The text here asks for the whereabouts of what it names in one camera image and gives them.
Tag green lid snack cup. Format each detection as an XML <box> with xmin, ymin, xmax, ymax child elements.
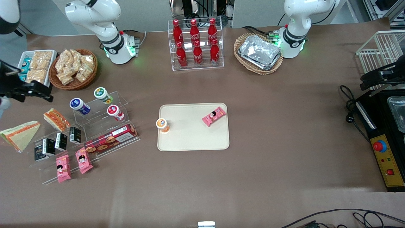
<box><xmin>94</xmin><ymin>87</ymin><xmax>114</xmax><ymax>105</ymax></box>

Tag stacked aluminium foil trays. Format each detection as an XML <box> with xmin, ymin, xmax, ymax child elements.
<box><xmin>238</xmin><ymin>35</ymin><xmax>282</xmax><ymax>71</ymax></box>

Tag small black drink carton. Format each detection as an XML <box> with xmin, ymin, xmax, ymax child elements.
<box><xmin>34</xmin><ymin>145</ymin><xmax>48</xmax><ymax>162</ymax></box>
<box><xmin>42</xmin><ymin>138</ymin><xmax>57</xmax><ymax>156</ymax></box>
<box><xmin>54</xmin><ymin>133</ymin><xmax>68</xmax><ymax>152</ymax></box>
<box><xmin>69</xmin><ymin>126</ymin><xmax>82</xmax><ymax>145</ymax></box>

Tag clear peanut snack bag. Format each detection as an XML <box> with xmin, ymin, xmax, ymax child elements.
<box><xmin>75</xmin><ymin>54</ymin><xmax>95</xmax><ymax>83</ymax></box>
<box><xmin>55</xmin><ymin>50</ymin><xmax>74</xmax><ymax>74</ymax></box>
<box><xmin>70</xmin><ymin>49</ymin><xmax>84</xmax><ymax>73</ymax></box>
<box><xmin>57</xmin><ymin>71</ymin><xmax>75</xmax><ymax>86</ymax></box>

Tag red emergency stop button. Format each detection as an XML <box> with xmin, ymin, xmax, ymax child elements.
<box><xmin>372</xmin><ymin>140</ymin><xmax>387</xmax><ymax>153</ymax></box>

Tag clear peanut brittle pack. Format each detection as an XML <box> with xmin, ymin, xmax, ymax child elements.
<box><xmin>31</xmin><ymin>51</ymin><xmax>53</xmax><ymax>70</ymax></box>
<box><xmin>26</xmin><ymin>69</ymin><xmax>48</xmax><ymax>85</ymax></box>

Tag red lid snack cup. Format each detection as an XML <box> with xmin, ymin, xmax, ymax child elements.
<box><xmin>107</xmin><ymin>104</ymin><xmax>126</xmax><ymax>122</ymax></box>

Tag long red cookie box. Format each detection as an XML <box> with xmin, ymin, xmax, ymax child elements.
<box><xmin>84</xmin><ymin>124</ymin><xmax>139</xmax><ymax>154</ymax></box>

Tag large clear acrylic step stand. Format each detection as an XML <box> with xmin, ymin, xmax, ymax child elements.
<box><xmin>28</xmin><ymin>123</ymin><xmax>140</xmax><ymax>185</ymax></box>

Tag black power cable with plug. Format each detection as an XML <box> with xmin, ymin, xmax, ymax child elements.
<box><xmin>340</xmin><ymin>85</ymin><xmax>371</xmax><ymax>143</ymax></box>

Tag large triangular sandwich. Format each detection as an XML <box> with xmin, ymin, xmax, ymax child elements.
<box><xmin>0</xmin><ymin>121</ymin><xmax>41</xmax><ymax>153</ymax></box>

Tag black equipment stand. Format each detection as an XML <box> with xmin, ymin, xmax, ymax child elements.
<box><xmin>170</xmin><ymin>0</ymin><xmax>235</xmax><ymax>28</ymax></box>

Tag small wrapped sandwich orange filling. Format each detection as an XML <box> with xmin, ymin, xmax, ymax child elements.
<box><xmin>43</xmin><ymin>108</ymin><xmax>71</xmax><ymax>132</ymax></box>

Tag blue lid snack cup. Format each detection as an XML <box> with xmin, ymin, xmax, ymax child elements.
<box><xmin>69</xmin><ymin>98</ymin><xmax>91</xmax><ymax>115</ymax></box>

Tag long thin black cable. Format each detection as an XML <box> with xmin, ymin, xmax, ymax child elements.
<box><xmin>280</xmin><ymin>208</ymin><xmax>405</xmax><ymax>228</ymax></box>

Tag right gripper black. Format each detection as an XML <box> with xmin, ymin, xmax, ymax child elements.
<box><xmin>0</xmin><ymin>61</ymin><xmax>53</xmax><ymax>102</ymax></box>

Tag beige plastic serving tray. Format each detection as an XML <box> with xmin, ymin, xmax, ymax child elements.
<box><xmin>157</xmin><ymin>103</ymin><xmax>230</xmax><ymax>152</ymax></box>

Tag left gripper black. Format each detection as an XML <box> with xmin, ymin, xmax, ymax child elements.
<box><xmin>360</xmin><ymin>62</ymin><xmax>405</xmax><ymax>91</ymax></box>

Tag light tan oval wicker basket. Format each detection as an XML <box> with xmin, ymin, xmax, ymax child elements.
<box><xmin>234</xmin><ymin>33</ymin><xmax>284</xmax><ymax>75</ymax></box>

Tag dark brown round wicker basket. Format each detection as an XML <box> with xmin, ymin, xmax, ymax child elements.
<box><xmin>49</xmin><ymin>48</ymin><xmax>98</xmax><ymax>91</ymax></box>

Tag looped thin black cable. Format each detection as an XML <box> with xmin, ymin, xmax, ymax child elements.
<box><xmin>352</xmin><ymin>211</ymin><xmax>387</xmax><ymax>228</ymax></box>

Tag pink cartoon snack pack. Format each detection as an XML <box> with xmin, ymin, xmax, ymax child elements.
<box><xmin>56</xmin><ymin>154</ymin><xmax>72</xmax><ymax>183</ymax></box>
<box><xmin>75</xmin><ymin>147</ymin><xmax>94</xmax><ymax>174</ymax></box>
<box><xmin>202</xmin><ymin>106</ymin><xmax>227</xmax><ymax>127</ymax></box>

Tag black sealing machine yellow panel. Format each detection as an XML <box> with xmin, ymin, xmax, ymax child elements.
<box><xmin>354</xmin><ymin>89</ymin><xmax>405</xmax><ymax>193</ymax></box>

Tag steel food container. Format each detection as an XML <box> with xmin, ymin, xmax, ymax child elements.
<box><xmin>386</xmin><ymin>96</ymin><xmax>405</xmax><ymax>134</ymax></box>

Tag clear acrylic bottle rack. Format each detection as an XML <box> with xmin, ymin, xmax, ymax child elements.
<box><xmin>167</xmin><ymin>19</ymin><xmax>225</xmax><ymax>71</ymax></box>

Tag red cola bottle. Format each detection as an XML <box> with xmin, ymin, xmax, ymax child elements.
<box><xmin>193</xmin><ymin>41</ymin><xmax>203</xmax><ymax>67</ymax></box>
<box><xmin>176</xmin><ymin>41</ymin><xmax>188</xmax><ymax>68</ymax></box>
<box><xmin>210</xmin><ymin>38</ymin><xmax>221</xmax><ymax>66</ymax></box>
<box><xmin>190</xmin><ymin>19</ymin><xmax>201</xmax><ymax>44</ymax></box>
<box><xmin>208</xmin><ymin>18</ymin><xmax>218</xmax><ymax>41</ymax></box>
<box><xmin>172</xmin><ymin>19</ymin><xmax>184</xmax><ymax>45</ymax></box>

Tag black arm base cables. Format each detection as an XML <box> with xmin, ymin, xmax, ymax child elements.
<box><xmin>242</xmin><ymin>25</ymin><xmax>287</xmax><ymax>40</ymax></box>

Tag white rectangular snack bin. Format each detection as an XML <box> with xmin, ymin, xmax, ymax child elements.
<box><xmin>17</xmin><ymin>50</ymin><xmax>58</xmax><ymax>88</ymax></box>

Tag silver metal handle bar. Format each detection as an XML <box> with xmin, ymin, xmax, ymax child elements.
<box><xmin>356</xmin><ymin>101</ymin><xmax>377</xmax><ymax>130</ymax></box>

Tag small clear acrylic step stand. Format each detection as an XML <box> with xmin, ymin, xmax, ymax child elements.
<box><xmin>72</xmin><ymin>91</ymin><xmax>129</xmax><ymax>128</ymax></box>

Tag aluminium frame shelf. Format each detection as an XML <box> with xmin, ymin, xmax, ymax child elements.
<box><xmin>362</xmin><ymin>0</ymin><xmax>405</xmax><ymax>23</ymax></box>

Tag white wire basket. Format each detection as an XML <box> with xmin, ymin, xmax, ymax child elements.
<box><xmin>356</xmin><ymin>30</ymin><xmax>405</xmax><ymax>91</ymax></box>

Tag orange lid snack cup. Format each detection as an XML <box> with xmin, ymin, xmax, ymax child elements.
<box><xmin>156</xmin><ymin>118</ymin><xmax>170</xmax><ymax>133</ymax></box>

